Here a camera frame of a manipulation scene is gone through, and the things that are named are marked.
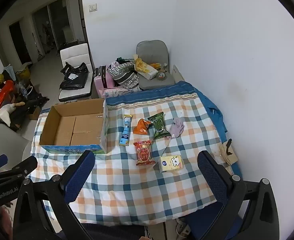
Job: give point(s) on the grey chair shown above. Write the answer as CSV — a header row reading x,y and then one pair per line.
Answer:
x,y
152,48

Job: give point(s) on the white leather chair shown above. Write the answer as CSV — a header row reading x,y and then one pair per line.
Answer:
x,y
74,52

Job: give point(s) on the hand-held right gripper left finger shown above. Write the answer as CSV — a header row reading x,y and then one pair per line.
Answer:
x,y
79,177

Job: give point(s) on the orange snack packet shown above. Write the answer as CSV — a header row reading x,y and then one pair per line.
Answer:
x,y
140,128

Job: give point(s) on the white light switch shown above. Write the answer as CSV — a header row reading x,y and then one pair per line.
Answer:
x,y
93,8

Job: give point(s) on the blue tube packet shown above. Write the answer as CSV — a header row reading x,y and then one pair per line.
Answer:
x,y
126,132

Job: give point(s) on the white plastic chair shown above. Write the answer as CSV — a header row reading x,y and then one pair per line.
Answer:
x,y
4,140

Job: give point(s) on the light blue tissue package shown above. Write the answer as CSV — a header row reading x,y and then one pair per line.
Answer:
x,y
112,93

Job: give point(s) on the pink suitcase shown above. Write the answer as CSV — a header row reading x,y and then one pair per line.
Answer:
x,y
100,85

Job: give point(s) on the white power strip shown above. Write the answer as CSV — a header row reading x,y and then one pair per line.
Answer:
x,y
183,227

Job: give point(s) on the green snack packet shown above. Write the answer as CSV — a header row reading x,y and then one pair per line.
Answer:
x,y
159,126

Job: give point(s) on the white goose plush toy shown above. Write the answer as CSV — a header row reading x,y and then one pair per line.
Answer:
x,y
6,112

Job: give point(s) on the brown paper bag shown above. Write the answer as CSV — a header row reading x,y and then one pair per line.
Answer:
x,y
233,157

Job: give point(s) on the red snack packet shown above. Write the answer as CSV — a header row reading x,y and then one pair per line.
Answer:
x,y
144,153

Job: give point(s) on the blue bed sheet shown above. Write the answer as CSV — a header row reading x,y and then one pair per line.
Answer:
x,y
214,115

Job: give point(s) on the purple cloth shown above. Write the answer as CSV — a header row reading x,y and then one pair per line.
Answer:
x,y
176,128

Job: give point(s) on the yellow tissue pack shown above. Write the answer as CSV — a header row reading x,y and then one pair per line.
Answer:
x,y
171,163

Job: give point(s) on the red bag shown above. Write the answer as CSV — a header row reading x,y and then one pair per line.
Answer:
x,y
1,95

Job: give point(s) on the white carton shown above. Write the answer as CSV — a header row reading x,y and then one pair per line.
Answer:
x,y
148,73

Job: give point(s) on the open cardboard box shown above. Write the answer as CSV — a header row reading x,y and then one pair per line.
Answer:
x,y
62,130

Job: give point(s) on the tape roll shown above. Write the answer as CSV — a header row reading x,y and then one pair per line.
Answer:
x,y
160,75

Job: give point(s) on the yellow plastic bag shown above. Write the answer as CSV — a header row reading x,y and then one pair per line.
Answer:
x,y
140,64

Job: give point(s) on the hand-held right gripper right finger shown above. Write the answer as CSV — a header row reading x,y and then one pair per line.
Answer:
x,y
211,177

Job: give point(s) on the plaid blanket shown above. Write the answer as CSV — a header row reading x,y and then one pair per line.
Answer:
x,y
127,192

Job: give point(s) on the black white patterned bag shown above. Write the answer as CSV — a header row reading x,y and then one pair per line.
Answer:
x,y
124,76

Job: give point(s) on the black plastic bag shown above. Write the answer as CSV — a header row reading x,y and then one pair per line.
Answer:
x,y
74,80

